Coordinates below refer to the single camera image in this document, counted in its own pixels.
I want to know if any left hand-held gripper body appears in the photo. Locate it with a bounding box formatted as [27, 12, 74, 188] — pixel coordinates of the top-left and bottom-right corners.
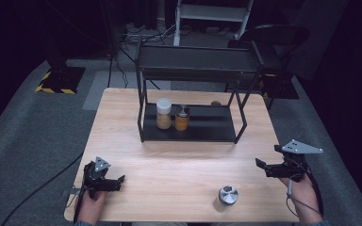
[81, 155, 119, 201]

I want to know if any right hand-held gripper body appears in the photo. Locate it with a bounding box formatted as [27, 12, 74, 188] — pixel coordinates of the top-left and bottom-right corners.
[264, 138, 324, 184]

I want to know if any black metal two-tier rack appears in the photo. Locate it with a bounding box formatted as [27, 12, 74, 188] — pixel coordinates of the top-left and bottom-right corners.
[135, 36, 265, 145]

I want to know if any glass jar of tan powder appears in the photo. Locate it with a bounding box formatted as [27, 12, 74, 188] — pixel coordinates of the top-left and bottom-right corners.
[156, 97, 173, 131]

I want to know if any person's left hand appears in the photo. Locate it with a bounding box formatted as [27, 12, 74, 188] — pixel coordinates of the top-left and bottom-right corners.
[75, 189, 108, 226]

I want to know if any person's right hand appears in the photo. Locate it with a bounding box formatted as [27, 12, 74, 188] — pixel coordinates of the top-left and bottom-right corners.
[278, 175, 323, 220]

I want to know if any glass jar of orange powder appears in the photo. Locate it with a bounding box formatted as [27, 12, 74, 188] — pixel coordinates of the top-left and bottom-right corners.
[173, 105, 191, 132]

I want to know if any yellow-black striped stand base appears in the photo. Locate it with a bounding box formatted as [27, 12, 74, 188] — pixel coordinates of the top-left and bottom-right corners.
[34, 65, 87, 95]

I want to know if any black chair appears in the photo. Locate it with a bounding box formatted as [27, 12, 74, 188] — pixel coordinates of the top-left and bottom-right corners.
[226, 24, 311, 111]

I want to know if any white step stool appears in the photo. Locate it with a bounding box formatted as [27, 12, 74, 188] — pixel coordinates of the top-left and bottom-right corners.
[173, 0, 255, 47]

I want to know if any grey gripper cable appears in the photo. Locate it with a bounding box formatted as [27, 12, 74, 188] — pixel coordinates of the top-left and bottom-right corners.
[285, 178, 324, 218]

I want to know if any black floor cable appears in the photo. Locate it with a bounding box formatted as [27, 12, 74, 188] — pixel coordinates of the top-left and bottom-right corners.
[0, 152, 85, 226]

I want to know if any bundle of floor cables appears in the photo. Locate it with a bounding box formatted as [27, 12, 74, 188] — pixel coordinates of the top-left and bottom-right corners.
[119, 22, 177, 45]

